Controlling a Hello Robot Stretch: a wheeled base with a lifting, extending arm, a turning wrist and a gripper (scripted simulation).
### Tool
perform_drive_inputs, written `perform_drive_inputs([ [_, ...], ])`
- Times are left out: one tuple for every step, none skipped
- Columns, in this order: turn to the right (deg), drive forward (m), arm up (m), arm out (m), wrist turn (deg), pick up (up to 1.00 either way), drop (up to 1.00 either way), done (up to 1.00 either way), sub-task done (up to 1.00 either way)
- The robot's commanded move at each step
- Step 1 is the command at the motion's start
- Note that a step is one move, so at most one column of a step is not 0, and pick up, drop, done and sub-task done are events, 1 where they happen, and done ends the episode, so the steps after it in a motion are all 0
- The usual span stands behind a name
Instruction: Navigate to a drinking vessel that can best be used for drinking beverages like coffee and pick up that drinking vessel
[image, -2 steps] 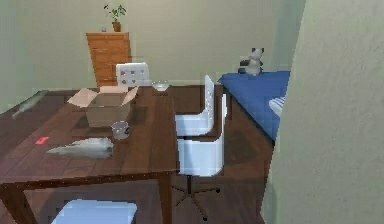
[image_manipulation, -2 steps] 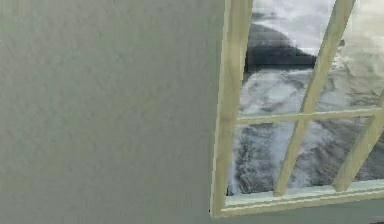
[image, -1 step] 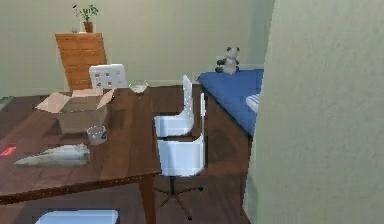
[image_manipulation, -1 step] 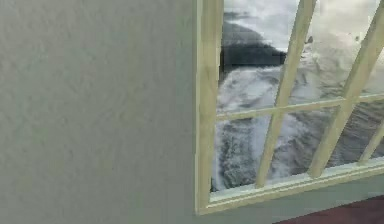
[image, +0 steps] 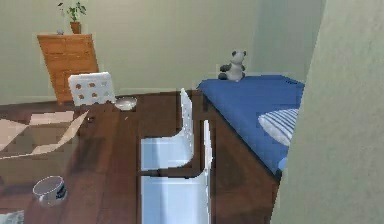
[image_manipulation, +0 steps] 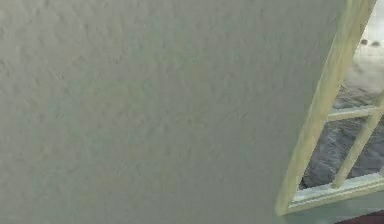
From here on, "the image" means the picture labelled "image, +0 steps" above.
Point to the blue bed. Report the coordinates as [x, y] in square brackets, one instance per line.
[253, 110]

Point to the grey white teddy bear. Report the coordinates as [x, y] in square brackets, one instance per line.
[235, 66]

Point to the grey bowl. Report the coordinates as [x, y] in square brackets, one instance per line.
[126, 102]

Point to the striped white pillow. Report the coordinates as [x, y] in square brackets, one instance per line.
[281, 125]

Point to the brown wooden table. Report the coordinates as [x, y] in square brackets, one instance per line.
[103, 160]

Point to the small dark object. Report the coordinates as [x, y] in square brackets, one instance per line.
[90, 119]

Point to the orange wooden chest of drawers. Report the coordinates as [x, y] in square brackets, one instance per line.
[68, 60]

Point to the green house plant in pot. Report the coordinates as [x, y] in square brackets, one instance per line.
[75, 16]

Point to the small grey round object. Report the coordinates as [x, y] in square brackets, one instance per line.
[60, 31]

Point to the pale grey object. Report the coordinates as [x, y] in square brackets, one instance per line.
[10, 217]

